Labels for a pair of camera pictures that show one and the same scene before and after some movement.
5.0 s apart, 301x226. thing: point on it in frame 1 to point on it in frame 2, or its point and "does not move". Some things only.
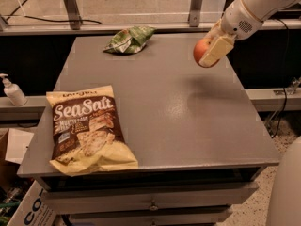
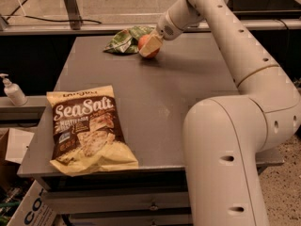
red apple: (200, 47) to (141, 41)
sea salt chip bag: (87, 135) does not move
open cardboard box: (13, 146) does not move
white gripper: (239, 20) to (166, 27)
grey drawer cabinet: (197, 132) does not move
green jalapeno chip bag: (131, 40) does not move
